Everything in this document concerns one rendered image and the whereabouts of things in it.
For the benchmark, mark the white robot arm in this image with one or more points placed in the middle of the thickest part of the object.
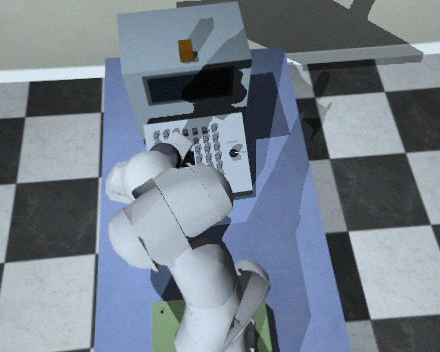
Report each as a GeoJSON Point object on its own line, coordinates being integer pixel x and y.
{"type": "Point", "coordinates": [146, 234]}

